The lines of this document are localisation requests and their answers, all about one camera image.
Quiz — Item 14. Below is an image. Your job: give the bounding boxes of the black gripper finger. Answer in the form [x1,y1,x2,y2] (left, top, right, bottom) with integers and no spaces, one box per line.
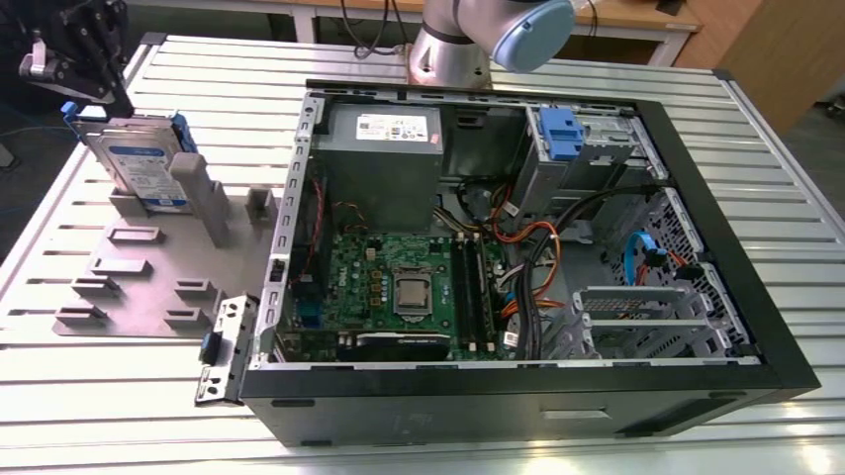
[18,29,71,83]
[64,56,136,119]

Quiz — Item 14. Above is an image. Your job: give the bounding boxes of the hard disk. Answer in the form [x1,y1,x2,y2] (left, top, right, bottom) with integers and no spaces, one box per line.
[60,101,197,215]

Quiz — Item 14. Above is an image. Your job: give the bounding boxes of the power wire with black connector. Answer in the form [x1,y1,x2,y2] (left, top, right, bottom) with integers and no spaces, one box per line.
[663,249,702,283]

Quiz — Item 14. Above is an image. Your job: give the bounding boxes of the metal disk bay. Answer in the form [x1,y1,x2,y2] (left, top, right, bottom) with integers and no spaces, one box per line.
[570,285,741,362]

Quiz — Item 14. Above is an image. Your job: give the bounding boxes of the grey parts rack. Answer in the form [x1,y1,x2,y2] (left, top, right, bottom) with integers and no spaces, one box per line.
[50,151,287,342]

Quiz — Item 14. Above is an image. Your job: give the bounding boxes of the grey power supply unit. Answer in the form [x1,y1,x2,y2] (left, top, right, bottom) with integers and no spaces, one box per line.
[308,102,444,234]

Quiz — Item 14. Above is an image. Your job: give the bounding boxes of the green motherboard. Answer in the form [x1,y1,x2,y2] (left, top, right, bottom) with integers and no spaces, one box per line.
[276,230,523,362]

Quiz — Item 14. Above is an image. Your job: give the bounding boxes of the silver CPU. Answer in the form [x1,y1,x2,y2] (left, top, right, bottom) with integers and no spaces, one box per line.
[398,276,430,309]

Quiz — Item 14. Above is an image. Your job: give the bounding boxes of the CPU socket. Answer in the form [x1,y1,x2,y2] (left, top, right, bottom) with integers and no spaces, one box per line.
[390,265,439,324]

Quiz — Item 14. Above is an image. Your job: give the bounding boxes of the black graphics card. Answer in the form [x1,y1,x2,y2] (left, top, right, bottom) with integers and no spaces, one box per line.
[275,327,456,366]

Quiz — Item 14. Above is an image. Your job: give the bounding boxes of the black RAM slot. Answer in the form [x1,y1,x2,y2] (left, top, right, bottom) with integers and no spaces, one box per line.
[452,233,478,353]
[468,233,498,350]

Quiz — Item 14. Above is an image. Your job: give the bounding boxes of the metal drive cage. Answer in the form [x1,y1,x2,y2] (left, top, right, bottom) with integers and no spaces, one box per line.
[511,103,667,243]

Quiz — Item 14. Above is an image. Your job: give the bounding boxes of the wooden desk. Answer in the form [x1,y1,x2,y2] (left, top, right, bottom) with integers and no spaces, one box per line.
[572,0,702,68]

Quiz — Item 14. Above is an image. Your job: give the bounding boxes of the black PC case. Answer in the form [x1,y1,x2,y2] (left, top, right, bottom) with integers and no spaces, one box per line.
[237,77,822,449]

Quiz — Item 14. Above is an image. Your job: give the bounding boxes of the wooden cabinet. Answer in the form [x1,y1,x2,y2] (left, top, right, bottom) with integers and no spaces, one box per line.
[678,0,845,135]

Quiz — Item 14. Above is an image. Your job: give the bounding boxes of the white metal desk frame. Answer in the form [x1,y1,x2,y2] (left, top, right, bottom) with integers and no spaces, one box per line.
[263,0,423,46]

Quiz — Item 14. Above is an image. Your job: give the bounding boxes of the metal bracket with blue latch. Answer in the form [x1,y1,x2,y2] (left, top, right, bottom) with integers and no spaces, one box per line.
[192,292,260,408]

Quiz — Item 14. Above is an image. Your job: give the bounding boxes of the orange red wire bundle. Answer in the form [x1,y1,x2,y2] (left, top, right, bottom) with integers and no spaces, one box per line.
[491,221,568,323]

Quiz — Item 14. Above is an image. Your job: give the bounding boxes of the thin multicolour wire bundle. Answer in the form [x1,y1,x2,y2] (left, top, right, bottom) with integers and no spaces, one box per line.
[495,260,531,292]

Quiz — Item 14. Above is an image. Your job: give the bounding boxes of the black cable bundle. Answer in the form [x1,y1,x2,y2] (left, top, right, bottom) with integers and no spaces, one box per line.
[512,183,662,360]

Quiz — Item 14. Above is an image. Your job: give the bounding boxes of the blue data wire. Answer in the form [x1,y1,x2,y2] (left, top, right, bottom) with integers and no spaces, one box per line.
[622,230,669,289]

